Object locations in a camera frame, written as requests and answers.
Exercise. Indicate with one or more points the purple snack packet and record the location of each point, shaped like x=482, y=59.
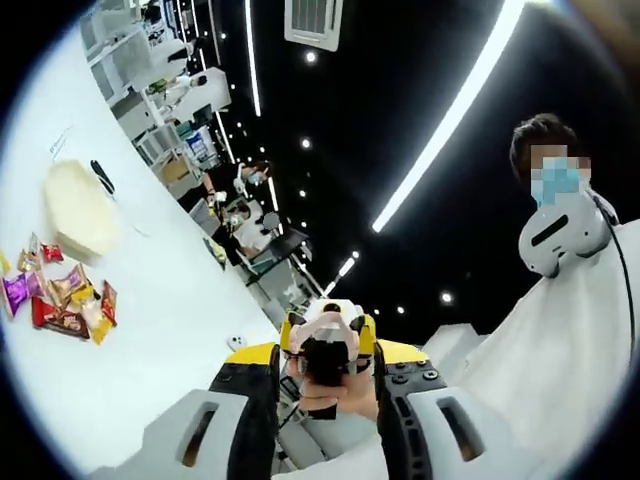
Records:
x=22, y=292

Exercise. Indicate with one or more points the white smartphone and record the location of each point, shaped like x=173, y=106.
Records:
x=237, y=342

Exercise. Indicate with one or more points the black oblong device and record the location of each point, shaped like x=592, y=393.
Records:
x=102, y=177

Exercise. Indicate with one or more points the brown gold snack packet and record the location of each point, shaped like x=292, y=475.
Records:
x=67, y=285

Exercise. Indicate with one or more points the small gold candy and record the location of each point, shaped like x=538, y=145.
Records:
x=30, y=261

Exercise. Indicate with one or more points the person's head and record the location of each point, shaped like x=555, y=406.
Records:
x=545, y=131

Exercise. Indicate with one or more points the red orange snack packet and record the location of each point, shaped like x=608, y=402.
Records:
x=109, y=302

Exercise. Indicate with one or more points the small silver candy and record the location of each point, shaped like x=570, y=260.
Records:
x=33, y=243

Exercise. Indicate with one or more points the person's right hand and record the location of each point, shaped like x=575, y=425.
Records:
x=360, y=400

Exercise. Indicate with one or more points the person's white shirt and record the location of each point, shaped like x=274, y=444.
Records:
x=550, y=375

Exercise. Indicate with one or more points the dark red chocolate bar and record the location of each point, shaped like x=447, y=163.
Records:
x=60, y=317

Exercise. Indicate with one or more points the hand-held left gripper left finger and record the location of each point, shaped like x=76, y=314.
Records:
x=250, y=400

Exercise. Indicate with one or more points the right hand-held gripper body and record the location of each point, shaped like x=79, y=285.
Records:
x=327, y=365

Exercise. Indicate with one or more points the small red candy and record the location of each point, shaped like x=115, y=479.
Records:
x=52, y=253

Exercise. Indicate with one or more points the ceiling air conditioner vent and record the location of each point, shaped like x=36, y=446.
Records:
x=314, y=25

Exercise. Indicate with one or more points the white worn device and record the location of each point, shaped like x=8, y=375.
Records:
x=575, y=235

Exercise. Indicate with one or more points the cream hexagonal container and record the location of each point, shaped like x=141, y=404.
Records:
x=80, y=210

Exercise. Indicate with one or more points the long ceiling light strip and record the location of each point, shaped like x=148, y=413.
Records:
x=252, y=60
x=440, y=129

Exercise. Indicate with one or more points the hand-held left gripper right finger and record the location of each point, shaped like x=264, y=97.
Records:
x=405, y=415

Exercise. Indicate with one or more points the yellow white snack packet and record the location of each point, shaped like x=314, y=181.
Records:
x=92, y=315

